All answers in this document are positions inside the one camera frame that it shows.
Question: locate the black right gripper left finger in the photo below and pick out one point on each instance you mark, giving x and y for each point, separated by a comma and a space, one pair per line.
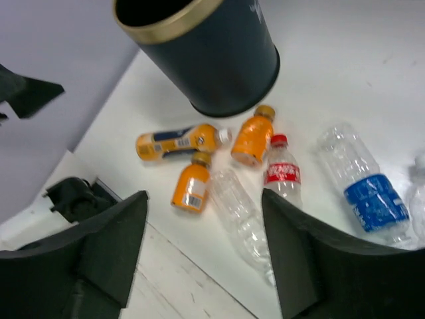
85, 271

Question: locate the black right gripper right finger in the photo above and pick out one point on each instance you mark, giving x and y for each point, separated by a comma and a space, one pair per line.
322, 272

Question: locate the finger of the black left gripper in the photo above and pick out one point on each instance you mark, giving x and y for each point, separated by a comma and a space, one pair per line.
27, 96

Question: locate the blue label clear bottle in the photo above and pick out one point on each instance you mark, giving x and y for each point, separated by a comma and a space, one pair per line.
357, 176

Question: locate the red label cola bottle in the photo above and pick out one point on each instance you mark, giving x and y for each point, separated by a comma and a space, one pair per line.
282, 174

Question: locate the clear unlabelled plastic bottle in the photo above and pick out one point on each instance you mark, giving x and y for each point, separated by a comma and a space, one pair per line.
243, 222

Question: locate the small orange bottle barcode label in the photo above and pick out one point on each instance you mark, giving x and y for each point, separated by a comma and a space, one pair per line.
191, 189

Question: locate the clear bottle white blue cap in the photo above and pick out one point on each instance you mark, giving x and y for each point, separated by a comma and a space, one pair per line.
416, 203

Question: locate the long orange juice bottle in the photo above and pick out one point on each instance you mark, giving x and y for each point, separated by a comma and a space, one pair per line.
157, 146

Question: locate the black arm base clamp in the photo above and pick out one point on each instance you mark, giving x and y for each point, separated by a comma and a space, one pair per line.
77, 199

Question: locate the dark bin with gold rim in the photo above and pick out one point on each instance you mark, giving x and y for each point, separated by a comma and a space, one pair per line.
219, 54

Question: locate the small orange bottle gold cap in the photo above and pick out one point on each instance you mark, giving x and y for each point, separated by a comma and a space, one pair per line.
253, 140

